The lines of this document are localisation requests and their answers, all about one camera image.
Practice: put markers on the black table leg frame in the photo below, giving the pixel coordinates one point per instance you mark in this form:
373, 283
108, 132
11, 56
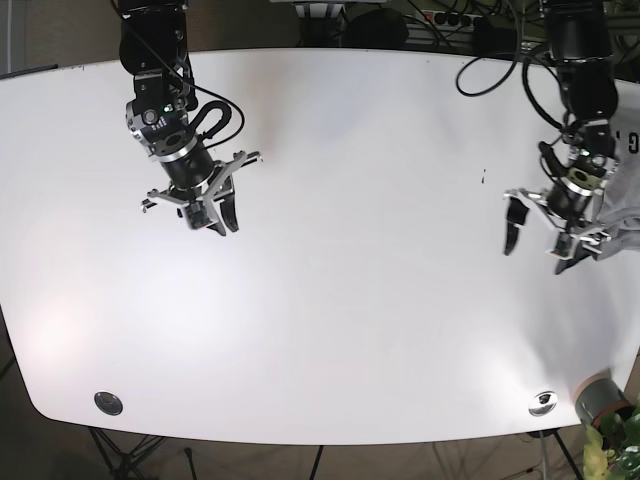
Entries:
125, 465

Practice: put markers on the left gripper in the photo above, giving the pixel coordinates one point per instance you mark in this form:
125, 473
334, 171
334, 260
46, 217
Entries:
562, 208

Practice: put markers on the silver table grommet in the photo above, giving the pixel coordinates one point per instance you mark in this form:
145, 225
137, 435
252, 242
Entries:
108, 403
542, 403

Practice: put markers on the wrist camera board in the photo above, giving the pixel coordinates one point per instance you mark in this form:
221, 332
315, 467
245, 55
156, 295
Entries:
564, 246
196, 215

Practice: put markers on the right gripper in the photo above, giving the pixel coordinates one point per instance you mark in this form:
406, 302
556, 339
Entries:
196, 176

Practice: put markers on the grey T-shirt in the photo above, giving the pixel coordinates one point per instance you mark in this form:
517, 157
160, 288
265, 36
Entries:
619, 210

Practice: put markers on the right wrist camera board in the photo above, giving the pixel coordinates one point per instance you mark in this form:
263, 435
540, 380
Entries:
196, 215

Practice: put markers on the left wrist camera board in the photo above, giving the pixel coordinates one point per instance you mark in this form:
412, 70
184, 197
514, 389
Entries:
564, 246

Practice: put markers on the left silver table grommet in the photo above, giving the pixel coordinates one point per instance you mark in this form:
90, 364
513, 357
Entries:
108, 403

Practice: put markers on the grey plant pot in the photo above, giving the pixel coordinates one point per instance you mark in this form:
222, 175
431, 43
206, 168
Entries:
598, 396

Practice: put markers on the green potted plant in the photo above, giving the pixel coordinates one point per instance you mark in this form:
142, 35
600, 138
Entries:
611, 450

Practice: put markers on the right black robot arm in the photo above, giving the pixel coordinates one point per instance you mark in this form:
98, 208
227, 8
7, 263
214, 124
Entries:
166, 118

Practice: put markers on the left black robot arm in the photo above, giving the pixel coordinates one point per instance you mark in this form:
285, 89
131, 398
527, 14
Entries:
578, 52

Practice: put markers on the right silver table grommet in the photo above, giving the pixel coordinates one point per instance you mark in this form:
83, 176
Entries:
542, 403

